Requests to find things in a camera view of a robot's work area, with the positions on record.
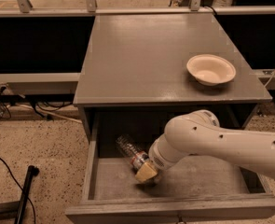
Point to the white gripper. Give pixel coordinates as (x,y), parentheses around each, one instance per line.
(156,158)

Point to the clear plastic water bottle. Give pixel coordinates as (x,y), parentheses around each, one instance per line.
(135,155)

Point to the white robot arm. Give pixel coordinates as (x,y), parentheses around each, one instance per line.
(200,133)

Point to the open grey top drawer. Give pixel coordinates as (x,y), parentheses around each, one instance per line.
(197,188)

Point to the grey wooden cabinet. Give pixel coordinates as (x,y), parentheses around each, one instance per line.
(135,72)

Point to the cream paper bowl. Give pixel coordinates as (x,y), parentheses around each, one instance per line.
(210,70)

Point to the black stand leg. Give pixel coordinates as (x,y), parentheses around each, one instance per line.
(16,209)

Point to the metal drawer handle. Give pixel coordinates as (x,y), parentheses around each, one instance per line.
(180,220)

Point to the metal railing frame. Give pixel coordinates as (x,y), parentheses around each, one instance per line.
(75,8)

